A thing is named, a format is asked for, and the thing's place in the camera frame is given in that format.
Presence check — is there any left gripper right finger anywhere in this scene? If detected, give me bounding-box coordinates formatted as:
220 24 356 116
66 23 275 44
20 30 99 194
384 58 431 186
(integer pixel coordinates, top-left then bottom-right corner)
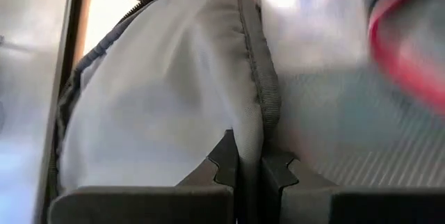
260 152 445 224

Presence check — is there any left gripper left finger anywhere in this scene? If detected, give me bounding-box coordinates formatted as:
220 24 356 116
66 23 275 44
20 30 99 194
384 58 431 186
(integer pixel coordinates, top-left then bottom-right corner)
47 129 241 224

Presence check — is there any black backpack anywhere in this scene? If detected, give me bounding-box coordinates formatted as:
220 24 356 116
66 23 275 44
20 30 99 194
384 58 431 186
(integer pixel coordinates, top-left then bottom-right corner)
47 0 282 224

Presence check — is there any white mesh pouch pink zipper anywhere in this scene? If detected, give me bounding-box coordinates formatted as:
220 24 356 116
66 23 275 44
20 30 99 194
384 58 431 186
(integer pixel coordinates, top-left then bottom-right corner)
239 0 445 187

